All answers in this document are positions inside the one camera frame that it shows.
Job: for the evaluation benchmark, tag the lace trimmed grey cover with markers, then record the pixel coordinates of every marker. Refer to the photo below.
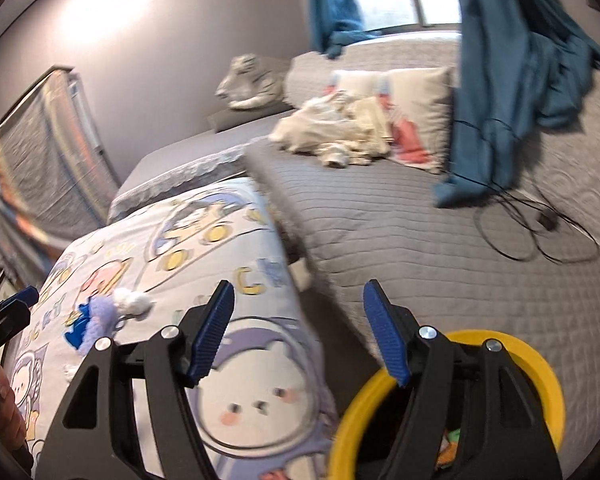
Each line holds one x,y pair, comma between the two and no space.
180,175

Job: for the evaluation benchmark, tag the grey bed sheet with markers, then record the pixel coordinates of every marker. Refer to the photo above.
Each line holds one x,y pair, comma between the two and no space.
180,152

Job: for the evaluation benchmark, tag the white tissue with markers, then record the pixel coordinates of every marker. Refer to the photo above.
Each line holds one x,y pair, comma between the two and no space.
135,302

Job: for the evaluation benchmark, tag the yellow rimmed black bin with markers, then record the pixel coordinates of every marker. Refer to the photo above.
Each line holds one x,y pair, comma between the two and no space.
360,410

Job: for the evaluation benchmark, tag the orange sock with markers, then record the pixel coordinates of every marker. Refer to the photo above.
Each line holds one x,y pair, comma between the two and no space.
447,455

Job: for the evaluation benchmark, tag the black power adapter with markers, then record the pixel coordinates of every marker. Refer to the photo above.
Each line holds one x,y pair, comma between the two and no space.
547,221

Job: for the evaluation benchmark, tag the grey quilted bed cover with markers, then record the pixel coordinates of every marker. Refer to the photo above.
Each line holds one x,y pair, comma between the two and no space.
390,240

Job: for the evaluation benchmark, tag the long blue curtain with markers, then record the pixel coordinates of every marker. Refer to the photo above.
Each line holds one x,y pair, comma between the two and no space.
500,85

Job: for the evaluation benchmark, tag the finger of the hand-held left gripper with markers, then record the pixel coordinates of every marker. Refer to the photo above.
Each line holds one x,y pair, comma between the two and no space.
10,310

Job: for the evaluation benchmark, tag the small printed white pillow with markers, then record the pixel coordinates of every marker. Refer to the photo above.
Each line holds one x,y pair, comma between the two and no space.
357,80

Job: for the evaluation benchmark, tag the blue plastic glove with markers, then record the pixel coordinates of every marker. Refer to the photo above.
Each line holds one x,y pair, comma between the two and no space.
77,327

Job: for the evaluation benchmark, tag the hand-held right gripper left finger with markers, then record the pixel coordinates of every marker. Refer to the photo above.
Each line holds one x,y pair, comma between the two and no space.
210,335

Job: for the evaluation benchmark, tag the short blue curtain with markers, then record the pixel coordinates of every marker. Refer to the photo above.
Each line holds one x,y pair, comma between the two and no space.
330,5

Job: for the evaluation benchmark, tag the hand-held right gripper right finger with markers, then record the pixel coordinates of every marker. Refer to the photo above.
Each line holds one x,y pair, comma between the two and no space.
387,335

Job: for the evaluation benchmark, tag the large printed white pillow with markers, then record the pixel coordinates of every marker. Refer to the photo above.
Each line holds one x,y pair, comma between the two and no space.
420,105

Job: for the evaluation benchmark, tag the grey pillow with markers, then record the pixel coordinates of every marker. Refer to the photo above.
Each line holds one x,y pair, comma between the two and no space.
235,117

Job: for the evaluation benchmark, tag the cream crumpled clothes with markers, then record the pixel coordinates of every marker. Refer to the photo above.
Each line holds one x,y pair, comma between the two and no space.
330,127

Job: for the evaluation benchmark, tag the purple knitted cloth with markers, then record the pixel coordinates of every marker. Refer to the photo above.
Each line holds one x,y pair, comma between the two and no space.
102,320

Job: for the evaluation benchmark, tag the white tiger plush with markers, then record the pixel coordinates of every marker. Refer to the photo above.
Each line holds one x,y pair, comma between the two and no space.
250,85

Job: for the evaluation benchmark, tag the cartoon printed blanket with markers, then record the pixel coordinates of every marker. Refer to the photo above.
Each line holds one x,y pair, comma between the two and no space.
240,270

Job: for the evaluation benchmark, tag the person's left hand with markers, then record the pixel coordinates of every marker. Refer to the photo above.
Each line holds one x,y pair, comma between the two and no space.
7,405

